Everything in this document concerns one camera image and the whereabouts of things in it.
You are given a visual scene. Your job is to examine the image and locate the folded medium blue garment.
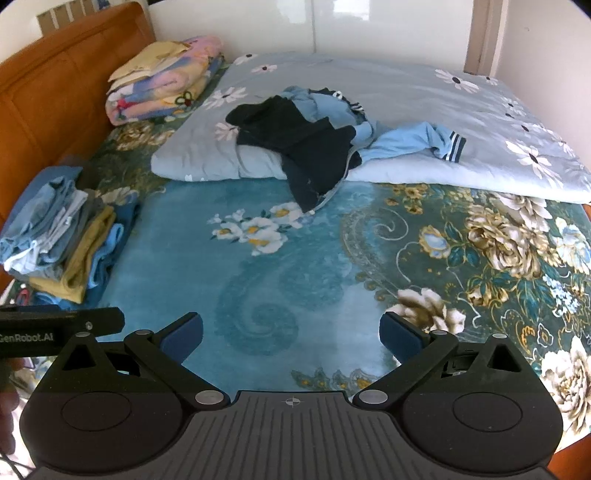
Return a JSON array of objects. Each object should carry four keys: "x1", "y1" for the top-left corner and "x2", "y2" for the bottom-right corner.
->
[{"x1": 4, "y1": 165, "x2": 85, "y2": 232}]

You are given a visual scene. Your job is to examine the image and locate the grey floral pillow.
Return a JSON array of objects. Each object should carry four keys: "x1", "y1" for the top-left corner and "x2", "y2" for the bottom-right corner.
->
[{"x1": 151, "y1": 52, "x2": 591, "y2": 204}]

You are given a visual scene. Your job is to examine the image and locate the folded grey garment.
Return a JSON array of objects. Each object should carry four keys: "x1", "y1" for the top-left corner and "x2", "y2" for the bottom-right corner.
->
[{"x1": 55, "y1": 187, "x2": 109, "y2": 282}]

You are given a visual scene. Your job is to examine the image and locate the cardboard box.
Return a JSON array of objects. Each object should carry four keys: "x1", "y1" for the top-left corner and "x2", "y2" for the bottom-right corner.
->
[{"x1": 37, "y1": 0, "x2": 100, "y2": 34}]

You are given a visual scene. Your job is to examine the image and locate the navy and light blue jacket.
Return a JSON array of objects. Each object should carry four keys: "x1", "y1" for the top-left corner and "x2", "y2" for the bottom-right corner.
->
[{"x1": 225, "y1": 87, "x2": 370, "y2": 214}]

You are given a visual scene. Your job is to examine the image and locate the folded dark blue fleece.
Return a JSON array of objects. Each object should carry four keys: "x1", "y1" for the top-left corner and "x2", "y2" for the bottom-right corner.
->
[{"x1": 9, "y1": 198, "x2": 141, "y2": 311}]

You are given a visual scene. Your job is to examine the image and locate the white glossy wardrobe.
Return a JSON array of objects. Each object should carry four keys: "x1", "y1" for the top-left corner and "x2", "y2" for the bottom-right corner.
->
[{"x1": 150, "y1": 0, "x2": 472, "y2": 58}]

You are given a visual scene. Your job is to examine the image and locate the folded pale blue garment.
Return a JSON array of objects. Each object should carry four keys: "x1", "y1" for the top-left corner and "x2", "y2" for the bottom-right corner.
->
[{"x1": 0, "y1": 178, "x2": 89, "y2": 274}]

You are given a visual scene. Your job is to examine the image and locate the wooden headboard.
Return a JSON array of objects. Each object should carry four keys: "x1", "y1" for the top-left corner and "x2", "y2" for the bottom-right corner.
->
[{"x1": 0, "y1": 2, "x2": 155, "y2": 222}]

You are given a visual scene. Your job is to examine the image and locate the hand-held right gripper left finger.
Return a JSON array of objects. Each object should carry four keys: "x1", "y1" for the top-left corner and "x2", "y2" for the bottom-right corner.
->
[{"x1": 46, "y1": 312, "x2": 230, "y2": 410}]

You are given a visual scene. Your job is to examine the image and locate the folded light blue fleece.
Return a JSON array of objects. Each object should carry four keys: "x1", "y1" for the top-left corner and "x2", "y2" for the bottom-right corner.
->
[{"x1": 84, "y1": 224, "x2": 126, "y2": 291}]

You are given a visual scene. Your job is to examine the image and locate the pale yellow folded cloth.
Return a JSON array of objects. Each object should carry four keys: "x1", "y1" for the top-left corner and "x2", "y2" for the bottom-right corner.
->
[{"x1": 108, "y1": 41, "x2": 192, "y2": 88}]

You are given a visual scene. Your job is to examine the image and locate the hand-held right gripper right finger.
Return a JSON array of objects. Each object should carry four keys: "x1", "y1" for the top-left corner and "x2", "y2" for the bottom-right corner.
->
[{"x1": 353, "y1": 311, "x2": 536, "y2": 410}]

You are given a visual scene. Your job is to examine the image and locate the light blue hoodie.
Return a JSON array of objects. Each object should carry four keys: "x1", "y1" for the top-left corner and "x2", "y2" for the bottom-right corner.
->
[{"x1": 351, "y1": 121, "x2": 467, "y2": 163}]

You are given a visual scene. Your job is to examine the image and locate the teal floral bed blanket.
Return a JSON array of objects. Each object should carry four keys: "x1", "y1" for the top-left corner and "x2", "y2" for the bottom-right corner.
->
[{"x1": 0, "y1": 62, "x2": 591, "y2": 439}]

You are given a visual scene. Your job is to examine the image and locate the folded colourful floral blanket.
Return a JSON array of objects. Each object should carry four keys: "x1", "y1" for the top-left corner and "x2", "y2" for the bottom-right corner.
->
[{"x1": 105, "y1": 36, "x2": 227, "y2": 125}]

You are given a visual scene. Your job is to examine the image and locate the door frame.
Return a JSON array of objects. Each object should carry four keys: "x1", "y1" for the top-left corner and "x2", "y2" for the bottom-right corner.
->
[{"x1": 464, "y1": 0, "x2": 509, "y2": 77}]

